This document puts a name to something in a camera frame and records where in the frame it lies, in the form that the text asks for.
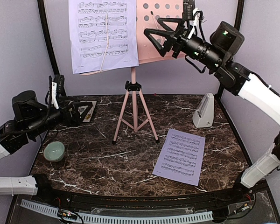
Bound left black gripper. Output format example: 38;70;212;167
28;96;93;138

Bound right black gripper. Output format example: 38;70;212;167
144;17;224;70

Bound pink music stand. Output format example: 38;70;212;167
82;0;182;131

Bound purple sheet music page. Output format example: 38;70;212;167
68;0;139;74
152;129;205;186

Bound white metronome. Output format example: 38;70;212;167
192;93;214;128

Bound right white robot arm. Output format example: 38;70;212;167
144;18;280;203

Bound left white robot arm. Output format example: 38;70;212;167
0;102;47;177

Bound sticker sheet card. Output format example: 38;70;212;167
78;100;97;123

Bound green ceramic bowl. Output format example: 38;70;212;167
43;141;65;162

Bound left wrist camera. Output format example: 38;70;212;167
12;90;40;121

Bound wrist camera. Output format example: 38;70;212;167
210;21;245;53
12;90;40;121

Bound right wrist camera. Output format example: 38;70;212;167
210;21;245;53

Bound right black frame post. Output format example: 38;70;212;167
216;0;245;102

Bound black frame post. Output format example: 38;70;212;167
216;0;245;102
37;0;61;77

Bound white slotted cable duct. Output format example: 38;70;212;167
20;199;213;224

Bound left black frame post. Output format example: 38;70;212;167
37;0;61;77

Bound black front rail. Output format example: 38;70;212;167
14;181;269;210

